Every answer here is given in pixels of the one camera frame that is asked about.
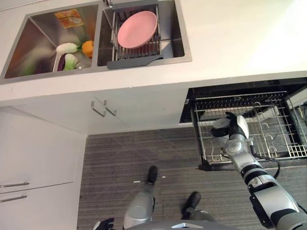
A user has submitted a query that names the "metal wire dishwasher rack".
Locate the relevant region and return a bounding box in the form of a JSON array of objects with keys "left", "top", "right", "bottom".
[{"left": 192, "top": 91, "right": 307, "bottom": 164}]

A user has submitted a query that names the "grey robot torso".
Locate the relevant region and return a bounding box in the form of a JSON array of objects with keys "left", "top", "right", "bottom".
[{"left": 124, "top": 219, "right": 240, "bottom": 230}]

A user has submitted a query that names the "dark right robot foot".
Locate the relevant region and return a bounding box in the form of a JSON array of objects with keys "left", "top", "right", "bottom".
[{"left": 181, "top": 191, "right": 202, "bottom": 214}]

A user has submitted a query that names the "green toy bok choy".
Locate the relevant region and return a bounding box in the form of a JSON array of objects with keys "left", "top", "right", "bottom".
[{"left": 62, "top": 53, "right": 79, "bottom": 71}]

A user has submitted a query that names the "pink plate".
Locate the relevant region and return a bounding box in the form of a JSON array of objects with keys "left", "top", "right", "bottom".
[{"left": 117, "top": 11, "right": 158, "bottom": 49}]

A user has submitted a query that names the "grey sink dish rack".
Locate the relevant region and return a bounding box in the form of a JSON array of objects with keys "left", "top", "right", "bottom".
[{"left": 106, "top": 3, "right": 165, "bottom": 70}]

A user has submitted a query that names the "purple toy eggplant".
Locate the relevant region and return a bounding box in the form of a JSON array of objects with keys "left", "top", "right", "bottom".
[{"left": 57, "top": 55, "right": 68, "bottom": 72}]

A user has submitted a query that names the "silver drawer handle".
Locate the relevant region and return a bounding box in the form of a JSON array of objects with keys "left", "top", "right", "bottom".
[
  {"left": 0, "top": 182, "right": 30, "bottom": 188},
  {"left": 0, "top": 195, "right": 28, "bottom": 203}
]

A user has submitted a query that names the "silver left robot leg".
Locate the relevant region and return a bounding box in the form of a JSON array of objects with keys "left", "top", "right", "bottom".
[{"left": 123, "top": 184, "right": 156, "bottom": 228}]

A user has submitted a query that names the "metal sink drain strainer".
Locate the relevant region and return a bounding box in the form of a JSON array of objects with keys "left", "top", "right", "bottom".
[{"left": 75, "top": 60, "right": 92, "bottom": 70}]

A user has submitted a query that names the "orange toy fruit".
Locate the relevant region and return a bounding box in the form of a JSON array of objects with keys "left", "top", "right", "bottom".
[{"left": 81, "top": 40, "right": 94, "bottom": 58}]

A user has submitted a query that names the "white toy eggplant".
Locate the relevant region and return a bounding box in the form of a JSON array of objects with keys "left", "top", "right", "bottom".
[{"left": 55, "top": 42, "right": 83, "bottom": 55}]

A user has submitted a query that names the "stainless steel double sink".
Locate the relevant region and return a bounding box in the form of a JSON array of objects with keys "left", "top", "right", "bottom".
[{"left": 0, "top": 0, "right": 194, "bottom": 85}]

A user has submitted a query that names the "dark robot foot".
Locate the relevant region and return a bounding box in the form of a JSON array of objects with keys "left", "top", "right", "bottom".
[
  {"left": 146, "top": 165, "right": 159, "bottom": 186},
  {"left": 181, "top": 191, "right": 202, "bottom": 214}
]

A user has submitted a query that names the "silver robot leg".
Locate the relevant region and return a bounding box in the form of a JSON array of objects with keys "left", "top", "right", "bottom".
[
  {"left": 123, "top": 184, "right": 156, "bottom": 228},
  {"left": 181, "top": 208, "right": 217, "bottom": 222}
]

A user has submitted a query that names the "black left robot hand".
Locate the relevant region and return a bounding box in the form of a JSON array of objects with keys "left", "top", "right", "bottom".
[{"left": 96, "top": 217, "right": 116, "bottom": 230}]

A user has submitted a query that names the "silver right robot leg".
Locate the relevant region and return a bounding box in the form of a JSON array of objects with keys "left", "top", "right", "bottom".
[{"left": 181, "top": 208, "right": 217, "bottom": 222}]

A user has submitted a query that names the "orange yellow sink sticker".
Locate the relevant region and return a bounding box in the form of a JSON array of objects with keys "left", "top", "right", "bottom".
[{"left": 54, "top": 9, "right": 85, "bottom": 29}]

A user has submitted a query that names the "silver cabinet door handle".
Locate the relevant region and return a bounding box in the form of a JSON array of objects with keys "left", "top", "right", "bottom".
[
  {"left": 103, "top": 100, "right": 118, "bottom": 116},
  {"left": 91, "top": 100, "right": 106, "bottom": 118}
]

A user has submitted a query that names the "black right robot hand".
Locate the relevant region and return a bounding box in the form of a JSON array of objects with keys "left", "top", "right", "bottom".
[{"left": 224, "top": 111, "right": 250, "bottom": 139}]

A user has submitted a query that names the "black built-in dishwasher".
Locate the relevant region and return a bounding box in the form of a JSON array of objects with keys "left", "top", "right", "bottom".
[{"left": 179, "top": 77, "right": 307, "bottom": 172}]

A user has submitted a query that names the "dark left robot foot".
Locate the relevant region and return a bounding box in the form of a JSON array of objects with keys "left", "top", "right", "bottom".
[{"left": 146, "top": 165, "right": 159, "bottom": 186}]

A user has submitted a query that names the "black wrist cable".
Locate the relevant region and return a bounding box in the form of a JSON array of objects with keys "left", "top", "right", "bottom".
[{"left": 248, "top": 140, "right": 282, "bottom": 179}]

